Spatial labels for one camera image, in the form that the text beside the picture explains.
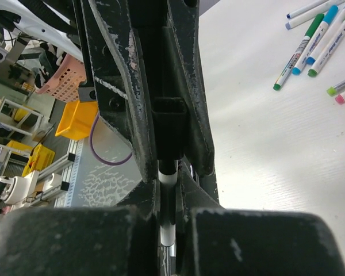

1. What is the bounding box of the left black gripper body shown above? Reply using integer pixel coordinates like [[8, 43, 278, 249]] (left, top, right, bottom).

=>
[[127, 0, 198, 29]]

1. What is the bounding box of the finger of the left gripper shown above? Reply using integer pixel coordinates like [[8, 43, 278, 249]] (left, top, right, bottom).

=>
[[81, 1, 157, 183], [166, 1, 214, 176]]

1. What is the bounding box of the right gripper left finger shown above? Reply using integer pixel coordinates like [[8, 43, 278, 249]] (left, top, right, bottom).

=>
[[0, 182, 159, 275]]

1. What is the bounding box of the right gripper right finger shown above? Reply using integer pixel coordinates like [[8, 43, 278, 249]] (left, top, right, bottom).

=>
[[177, 164, 345, 275]]

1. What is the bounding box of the black cap marker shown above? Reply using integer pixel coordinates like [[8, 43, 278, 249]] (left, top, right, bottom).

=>
[[158, 159, 178, 275]]

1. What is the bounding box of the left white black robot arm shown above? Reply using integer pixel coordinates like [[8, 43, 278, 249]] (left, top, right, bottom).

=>
[[0, 1, 216, 185]]

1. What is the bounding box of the yellow plastic bin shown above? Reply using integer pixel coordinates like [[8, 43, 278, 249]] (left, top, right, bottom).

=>
[[55, 101, 98, 141]]

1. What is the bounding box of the pink plastic basket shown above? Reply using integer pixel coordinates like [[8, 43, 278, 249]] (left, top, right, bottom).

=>
[[35, 54, 86, 103]]

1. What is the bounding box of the yellow plastic crate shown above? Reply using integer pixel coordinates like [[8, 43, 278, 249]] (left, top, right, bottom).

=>
[[21, 144, 55, 177]]

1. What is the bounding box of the dark green cap marker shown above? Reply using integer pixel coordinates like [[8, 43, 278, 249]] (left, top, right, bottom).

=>
[[273, 13, 324, 91]]

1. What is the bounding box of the dark blue cap marker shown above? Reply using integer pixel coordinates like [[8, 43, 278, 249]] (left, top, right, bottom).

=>
[[286, 0, 328, 19]]

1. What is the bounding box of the purple cap marker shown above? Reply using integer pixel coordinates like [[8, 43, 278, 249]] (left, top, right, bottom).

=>
[[285, 1, 345, 30]]

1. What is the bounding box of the light blue cap marker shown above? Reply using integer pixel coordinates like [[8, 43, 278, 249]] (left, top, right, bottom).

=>
[[292, 5, 339, 75]]

